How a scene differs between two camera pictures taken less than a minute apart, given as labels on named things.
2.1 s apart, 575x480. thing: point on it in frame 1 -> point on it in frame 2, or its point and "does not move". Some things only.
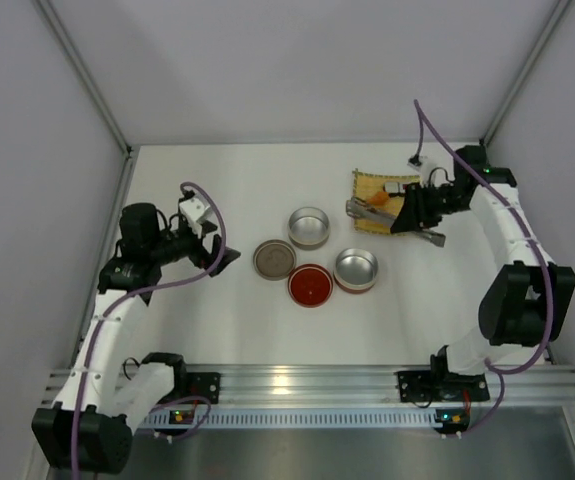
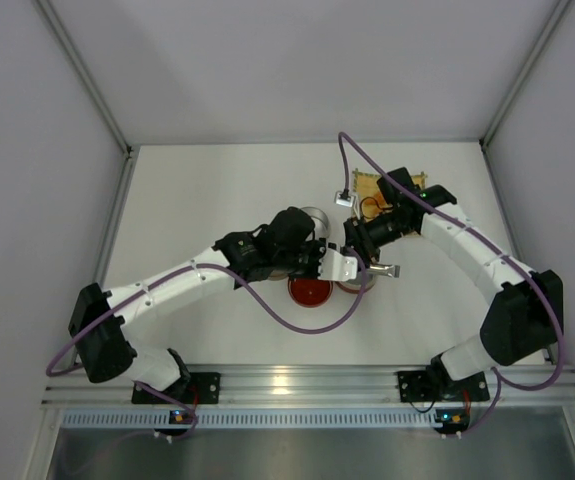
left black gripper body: (206, 254) -> (312, 258)
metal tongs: (358, 208) -> (391, 270)
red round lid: (310, 285) does not move
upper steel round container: (309, 228) does not move
